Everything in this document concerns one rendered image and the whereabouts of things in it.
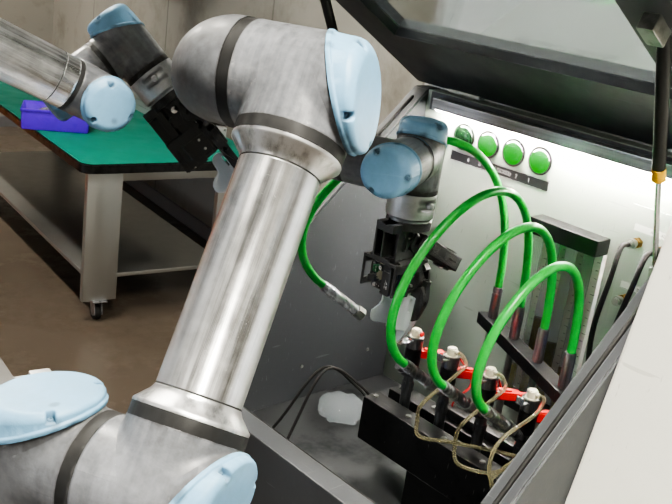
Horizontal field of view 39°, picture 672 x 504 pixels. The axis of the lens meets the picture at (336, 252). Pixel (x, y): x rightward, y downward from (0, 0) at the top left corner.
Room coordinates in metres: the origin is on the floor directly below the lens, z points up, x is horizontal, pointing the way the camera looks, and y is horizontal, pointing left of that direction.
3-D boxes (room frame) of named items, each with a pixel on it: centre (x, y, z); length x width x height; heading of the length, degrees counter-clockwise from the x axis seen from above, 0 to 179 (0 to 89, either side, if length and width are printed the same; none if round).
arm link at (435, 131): (1.40, -0.10, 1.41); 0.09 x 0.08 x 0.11; 160
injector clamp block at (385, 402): (1.36, -0.23, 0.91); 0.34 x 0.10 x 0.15; 44
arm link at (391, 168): (1.31, -0.05, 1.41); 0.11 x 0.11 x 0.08; 70
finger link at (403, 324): (1.39, -0.11, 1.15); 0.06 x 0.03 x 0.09; 134
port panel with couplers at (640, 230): (1.45, -0.51, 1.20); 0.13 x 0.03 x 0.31; 44
